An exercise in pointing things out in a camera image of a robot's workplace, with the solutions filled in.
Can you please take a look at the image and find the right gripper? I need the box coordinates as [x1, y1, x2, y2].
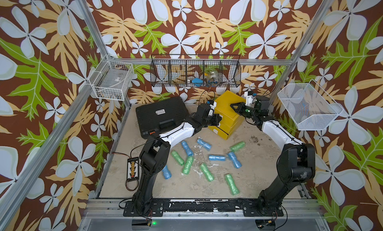
[230, 103, 259, 121]

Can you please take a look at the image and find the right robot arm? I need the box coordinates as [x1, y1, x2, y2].
[230, 95, 316, 216]

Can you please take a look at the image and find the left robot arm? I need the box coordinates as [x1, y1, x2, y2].
[132, 100, 222, 217]

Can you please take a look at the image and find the yellow middle drawer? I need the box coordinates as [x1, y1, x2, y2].
[208, 124, 237, 140]

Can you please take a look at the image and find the yellow plastic drawer cabinet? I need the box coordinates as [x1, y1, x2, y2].
[214, 90, 245, 128]

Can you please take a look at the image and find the blue trash bag roll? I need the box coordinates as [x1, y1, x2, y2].
[197, 138, 212, 151]
[181, 141, 194, 156]
[227, 152, 242, 169]
[208, 155, 226, 161]
[162, 165, 172, 180]

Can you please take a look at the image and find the green trash bag roll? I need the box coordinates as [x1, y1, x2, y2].
[200, 163, 214, 182]
[171, 150, 185, 166]
[182, 156, 194, 175]
[225, 174, 240, 196]
[230, 141, 246, 152]

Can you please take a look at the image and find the black plastic tool case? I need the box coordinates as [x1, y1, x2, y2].
[136, 97, 189, 139]

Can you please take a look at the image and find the white mesh basket right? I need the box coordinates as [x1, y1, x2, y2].
[277, 79, 343, 131]

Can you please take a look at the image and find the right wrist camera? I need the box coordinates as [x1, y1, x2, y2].
[244, 91, 257, 106]

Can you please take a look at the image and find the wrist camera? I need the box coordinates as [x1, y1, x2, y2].
[244, 91, 257, 106]
[196, 101, 215, 118]

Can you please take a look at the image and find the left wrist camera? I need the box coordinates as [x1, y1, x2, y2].
[196, 101, 215, 118]

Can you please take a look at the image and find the black wire basket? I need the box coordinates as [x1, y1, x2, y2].
[149, 54, 241, 88]

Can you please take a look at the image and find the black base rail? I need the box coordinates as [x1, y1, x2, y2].
[123, 198, 284, 218]

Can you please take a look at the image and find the white wire basket left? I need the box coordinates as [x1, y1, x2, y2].
[90, 55, 135, 101]

